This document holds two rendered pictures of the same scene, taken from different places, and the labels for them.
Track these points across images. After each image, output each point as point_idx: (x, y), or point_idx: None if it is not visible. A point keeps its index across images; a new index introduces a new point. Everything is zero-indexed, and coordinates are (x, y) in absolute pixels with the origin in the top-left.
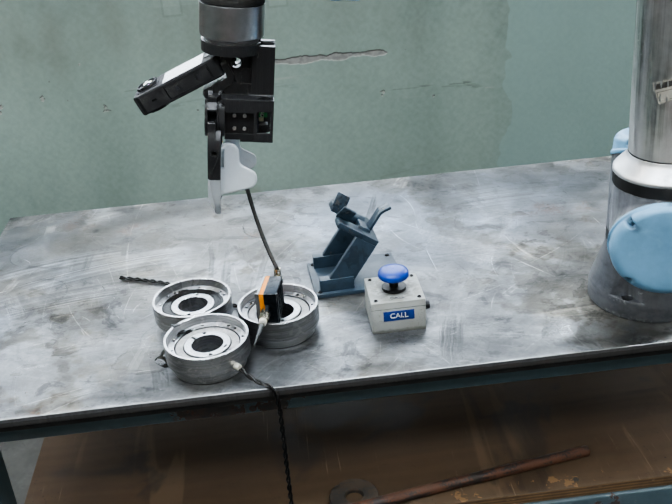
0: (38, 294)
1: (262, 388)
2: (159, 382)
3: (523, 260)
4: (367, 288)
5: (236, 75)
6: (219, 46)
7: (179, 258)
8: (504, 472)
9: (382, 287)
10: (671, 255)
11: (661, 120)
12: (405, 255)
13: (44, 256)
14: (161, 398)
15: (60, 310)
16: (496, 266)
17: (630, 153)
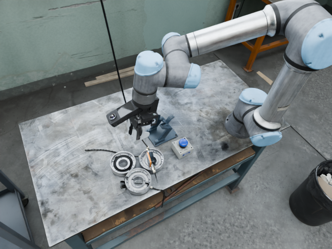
0: (59, 164)
1: (159, 190)
2: (127, 196)
3: (204, 117)
4: (175, 146)
5: (145, 108)
6: (144, 105)
7: (100, 135)
8: (202, 172)
9: (180, 146)
10: (269, 141)
11: (276, 114)
12: (171, 121)
13: (48, 143)
14: (132, 203)
15: (72, 171)
16: (198, 121)
17: (262, 117)
